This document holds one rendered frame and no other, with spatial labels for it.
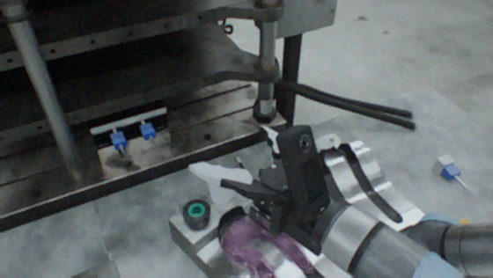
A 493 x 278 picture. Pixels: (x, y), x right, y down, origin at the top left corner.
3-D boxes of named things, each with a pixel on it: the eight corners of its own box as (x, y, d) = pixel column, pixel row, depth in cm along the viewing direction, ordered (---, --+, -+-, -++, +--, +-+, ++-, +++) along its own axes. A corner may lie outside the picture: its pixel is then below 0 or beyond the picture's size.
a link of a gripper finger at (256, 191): (217, 194, 53) (284, 205, 53) (218, 186, 52) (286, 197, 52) (224, 171, 57) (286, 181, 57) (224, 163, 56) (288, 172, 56)
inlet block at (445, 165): (469, 191, 139) (475, 180, 136) (458, 194, 138) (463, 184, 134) (443, 164, 148) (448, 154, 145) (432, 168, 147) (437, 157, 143)
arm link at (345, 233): (356, 243, 45) (390, 208, 50) (323, 220, 48) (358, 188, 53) (341, 282, 50) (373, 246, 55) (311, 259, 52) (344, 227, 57)
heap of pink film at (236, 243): (320, 266, 112) (324, 250, 107) (275, 310, 103) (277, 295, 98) (253, 210, 126) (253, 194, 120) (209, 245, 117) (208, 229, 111)
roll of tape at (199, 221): (178, 217, 117) (176, 210, 115) (198, 201, 122) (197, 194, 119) (196, 234, 113) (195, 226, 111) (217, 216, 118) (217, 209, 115)
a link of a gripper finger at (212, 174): (184, 205, 57) (249, 215, 57) (184, 173, 54) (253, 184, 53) (188, 190, 60) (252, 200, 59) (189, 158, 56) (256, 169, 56)
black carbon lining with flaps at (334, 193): (405, 224, 121) (414, 204, 114) (362, 245, 115) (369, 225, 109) (335, 151, 144) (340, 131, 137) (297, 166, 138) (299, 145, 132)
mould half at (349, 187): (428, 245, 123) (443, 218, 114) (359, 281, 115) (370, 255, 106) (331, 144, 156) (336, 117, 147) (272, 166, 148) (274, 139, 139)
